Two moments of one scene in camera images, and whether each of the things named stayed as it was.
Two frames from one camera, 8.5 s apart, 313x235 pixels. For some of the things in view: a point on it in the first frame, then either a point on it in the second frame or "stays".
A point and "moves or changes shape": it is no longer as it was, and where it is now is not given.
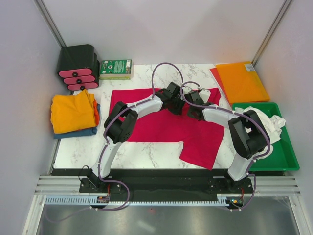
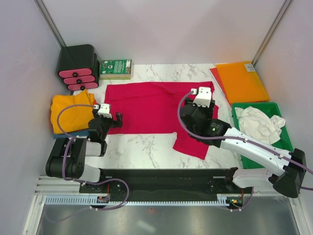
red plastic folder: x=214 y=72 stays
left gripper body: x=177 y=104 -> x=107 y=123
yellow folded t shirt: x=70 y=113 stays
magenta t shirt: x=203 y=140 moves or changes shape
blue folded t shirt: x=90 y=131 stays
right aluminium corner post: x=280 y=13 stays
